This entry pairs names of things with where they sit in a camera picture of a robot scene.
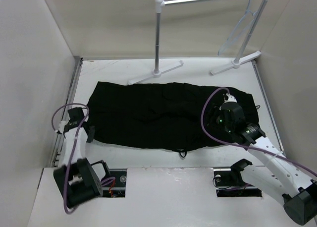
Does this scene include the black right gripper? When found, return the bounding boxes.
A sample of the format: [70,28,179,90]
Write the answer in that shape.
[198,103,234,133]

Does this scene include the black trousers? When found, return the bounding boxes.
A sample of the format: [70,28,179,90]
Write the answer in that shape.
[87,80,261,159]

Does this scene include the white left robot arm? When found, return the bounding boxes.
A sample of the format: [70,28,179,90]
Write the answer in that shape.
[51,103,115,215]

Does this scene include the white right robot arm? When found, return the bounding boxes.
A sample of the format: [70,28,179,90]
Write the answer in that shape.
[201,101,317,226]

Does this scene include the light blue clothes hanger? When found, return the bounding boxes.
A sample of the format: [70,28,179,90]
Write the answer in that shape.
[217,0,258,56]

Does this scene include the white metal clothes rack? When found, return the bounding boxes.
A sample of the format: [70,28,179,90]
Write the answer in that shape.
[127,0,269,85]

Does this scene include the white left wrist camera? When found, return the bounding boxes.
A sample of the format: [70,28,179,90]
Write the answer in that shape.
[55,120,67,134]

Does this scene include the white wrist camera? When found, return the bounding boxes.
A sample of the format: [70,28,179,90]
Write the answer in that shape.
[223,93,237,103]
[55,120,67,134]

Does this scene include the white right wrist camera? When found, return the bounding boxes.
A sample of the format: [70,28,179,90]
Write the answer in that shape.
[223,93,237,103]

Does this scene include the left aluminium table rail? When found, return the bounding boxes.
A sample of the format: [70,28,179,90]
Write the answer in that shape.
[49,56,83,168]

